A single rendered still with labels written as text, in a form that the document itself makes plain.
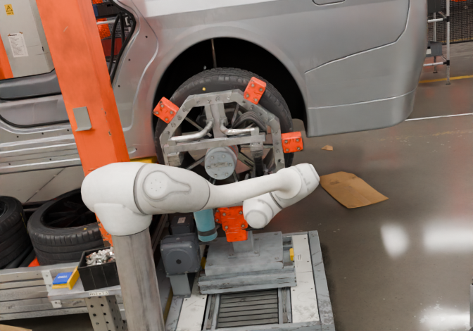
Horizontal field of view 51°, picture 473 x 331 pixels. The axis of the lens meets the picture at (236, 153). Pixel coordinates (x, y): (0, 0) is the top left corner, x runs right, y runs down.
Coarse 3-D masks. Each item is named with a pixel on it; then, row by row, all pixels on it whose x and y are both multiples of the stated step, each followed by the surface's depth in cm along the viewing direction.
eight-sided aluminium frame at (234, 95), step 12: (192, 96) 219; (204, 96) 216; (216, 96) 216; (228, 96) 220; (240, 96) 215; (180, 108) 219; (252, 108) 218; (264, 108) 221; (180, 120) 221; (264, 120) 218; (276, 120) 218; (168, 132) 225; (276, 132) 225; (276, 144) 222; (276, 156) 224; (276, 168) 226; (240, 204) 234
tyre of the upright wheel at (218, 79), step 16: (192, 80) 231; (208, 80) 222; (224, 80) 222; (240, 80) 222; (176, 96) 226; (272, 96) 224; (272, 112) 225; (288, 112) 235; (160, 128) 231; (288, 128) 228; (160, 160) 237; (288, 160) 233
